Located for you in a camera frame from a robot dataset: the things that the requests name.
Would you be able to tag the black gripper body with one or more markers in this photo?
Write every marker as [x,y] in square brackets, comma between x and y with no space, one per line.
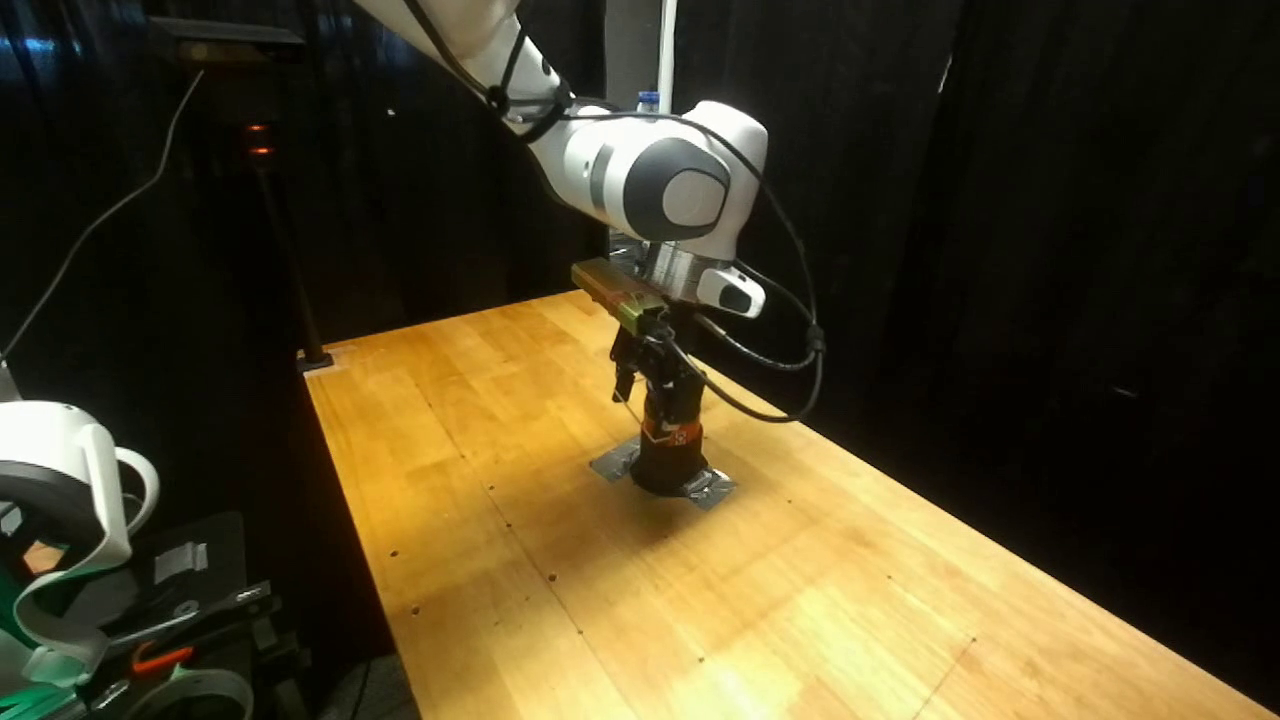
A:
[659,356]

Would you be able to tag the orange rubber band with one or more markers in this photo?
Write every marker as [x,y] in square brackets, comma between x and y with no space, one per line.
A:
[672,434]

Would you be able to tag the grey tape strip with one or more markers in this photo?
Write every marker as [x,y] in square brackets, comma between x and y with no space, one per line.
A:
[614,463]

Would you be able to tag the grey square coaster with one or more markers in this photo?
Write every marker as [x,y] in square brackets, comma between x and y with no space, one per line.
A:
[708,490]

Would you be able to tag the blue capped bottle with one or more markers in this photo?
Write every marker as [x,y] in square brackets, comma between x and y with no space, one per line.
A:
[649,96]

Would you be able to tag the white vertical pole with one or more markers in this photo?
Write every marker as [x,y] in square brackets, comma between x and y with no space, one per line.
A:
[663,52]

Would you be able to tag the black tripod stand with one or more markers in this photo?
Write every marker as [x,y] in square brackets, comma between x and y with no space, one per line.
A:
[284,241]

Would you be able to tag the black curtain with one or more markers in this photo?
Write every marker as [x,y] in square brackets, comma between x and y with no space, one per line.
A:
[1013,203]

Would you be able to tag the grey tape piece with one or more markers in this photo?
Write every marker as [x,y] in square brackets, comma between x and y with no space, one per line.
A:
[177,560]

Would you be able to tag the olive wrist camera mount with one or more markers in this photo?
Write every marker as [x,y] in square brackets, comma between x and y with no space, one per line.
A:
[617,286]

